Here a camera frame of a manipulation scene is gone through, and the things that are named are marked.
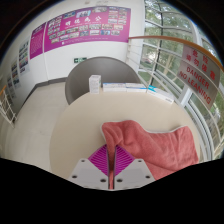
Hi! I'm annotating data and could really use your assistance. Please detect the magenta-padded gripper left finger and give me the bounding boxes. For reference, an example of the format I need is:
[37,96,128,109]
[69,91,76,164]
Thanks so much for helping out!
[67,143,111,191]

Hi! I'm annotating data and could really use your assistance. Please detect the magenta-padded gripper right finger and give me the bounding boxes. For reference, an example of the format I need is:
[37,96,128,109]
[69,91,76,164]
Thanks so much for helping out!
[112,144,156,191]

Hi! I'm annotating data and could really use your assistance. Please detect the pink towel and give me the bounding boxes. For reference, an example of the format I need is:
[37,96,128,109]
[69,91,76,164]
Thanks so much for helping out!
[100,119,200,191]

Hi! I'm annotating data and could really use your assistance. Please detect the white and blue flat box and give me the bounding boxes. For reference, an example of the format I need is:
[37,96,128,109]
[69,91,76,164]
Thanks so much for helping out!
[146,84,176,105]

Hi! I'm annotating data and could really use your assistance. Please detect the small upright white box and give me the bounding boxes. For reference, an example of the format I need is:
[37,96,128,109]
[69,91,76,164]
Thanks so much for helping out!
[88,74,102,95]

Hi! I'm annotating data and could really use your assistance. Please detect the grey round-backed chair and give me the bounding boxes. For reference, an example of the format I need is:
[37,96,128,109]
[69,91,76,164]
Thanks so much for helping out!
[64,56,143,106]

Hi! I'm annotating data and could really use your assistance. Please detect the white stair railing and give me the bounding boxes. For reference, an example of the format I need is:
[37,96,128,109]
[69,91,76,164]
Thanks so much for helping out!
[0,84,18,128]

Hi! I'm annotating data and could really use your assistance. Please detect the green exit sign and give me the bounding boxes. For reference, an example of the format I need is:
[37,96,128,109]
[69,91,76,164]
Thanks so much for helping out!
[73,57,88,64]

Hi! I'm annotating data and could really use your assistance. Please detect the grey and red danger sign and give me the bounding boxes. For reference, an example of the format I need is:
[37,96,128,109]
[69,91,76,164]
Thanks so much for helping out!
[176,44,223,111]

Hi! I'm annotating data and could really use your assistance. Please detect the white photo wall poster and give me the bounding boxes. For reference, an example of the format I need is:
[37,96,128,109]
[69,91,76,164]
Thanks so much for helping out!
[9,59,21,90]
[17,39,31,76]

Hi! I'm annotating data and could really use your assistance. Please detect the narrow magenta wall poster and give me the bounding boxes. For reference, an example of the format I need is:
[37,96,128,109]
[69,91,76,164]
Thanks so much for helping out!
[28,22,47,61]

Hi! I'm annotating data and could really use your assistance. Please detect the large magenta wall poster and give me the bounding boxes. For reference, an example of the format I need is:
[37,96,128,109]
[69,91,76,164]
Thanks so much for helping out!
[43,5,132,53]

